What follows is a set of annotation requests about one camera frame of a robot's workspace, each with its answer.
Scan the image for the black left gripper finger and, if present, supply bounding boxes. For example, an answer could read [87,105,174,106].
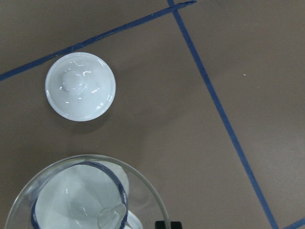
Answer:
[155,221,182,229]

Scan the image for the clear glass funnel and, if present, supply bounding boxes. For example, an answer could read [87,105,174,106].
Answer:
[5,155,171,229]

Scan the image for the white enamel mug lid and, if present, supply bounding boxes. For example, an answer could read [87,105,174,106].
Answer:
[45,52,116,122]

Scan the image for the white enamel mug blue rim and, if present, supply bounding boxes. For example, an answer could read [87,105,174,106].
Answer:
[31,162,143,229]

